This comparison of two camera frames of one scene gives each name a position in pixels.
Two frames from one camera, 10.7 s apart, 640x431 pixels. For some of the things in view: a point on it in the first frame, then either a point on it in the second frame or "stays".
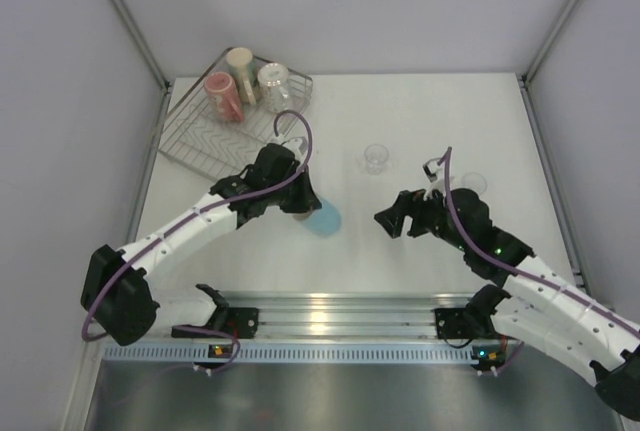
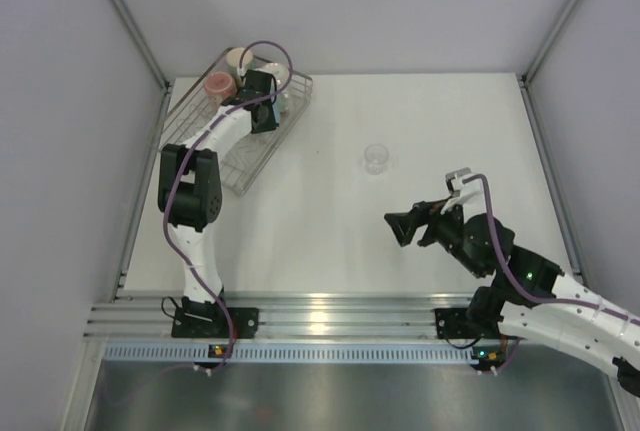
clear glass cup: (376, 156) stays
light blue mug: (324, 221) → (275, 105)
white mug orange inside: (274, 82) stays
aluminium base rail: (331, 320) stays
